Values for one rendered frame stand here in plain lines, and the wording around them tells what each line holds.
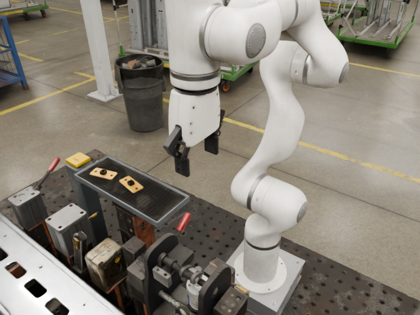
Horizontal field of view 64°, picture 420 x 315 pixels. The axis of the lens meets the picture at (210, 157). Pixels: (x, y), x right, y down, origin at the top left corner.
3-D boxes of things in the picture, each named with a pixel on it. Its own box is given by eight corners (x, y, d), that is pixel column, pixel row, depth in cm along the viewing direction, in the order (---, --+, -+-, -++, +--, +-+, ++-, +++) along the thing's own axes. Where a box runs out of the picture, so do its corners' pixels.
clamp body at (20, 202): (32, 266, 136) (0, 198, 115) (57, 249, 143) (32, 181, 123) (45, 279, 131) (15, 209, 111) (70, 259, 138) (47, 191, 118)
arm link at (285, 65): (265, 226, 96) (220, 203, 105) (284, 214, 106) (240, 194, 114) (316, 44, 80) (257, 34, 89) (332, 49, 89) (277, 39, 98)
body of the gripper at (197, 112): (196, 65, 62) (197, 120, 69) (158, 83, 56) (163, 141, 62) (230, 74, 59) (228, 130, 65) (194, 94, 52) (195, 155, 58)
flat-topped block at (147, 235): (128, 280, 130) (109, 189, 105) (143, 266, 136) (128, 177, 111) (147, 294, 125) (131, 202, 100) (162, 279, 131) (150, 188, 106)
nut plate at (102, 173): (89, 174, 110) (88, 171, 109) (96, 168, 113) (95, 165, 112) (111, 180, 107) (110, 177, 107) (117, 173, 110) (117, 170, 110)
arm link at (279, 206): (256, 217, 119) (260, 162, 105) (305, 242, 109) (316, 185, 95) (237, 239, 112) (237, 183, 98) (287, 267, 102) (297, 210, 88)
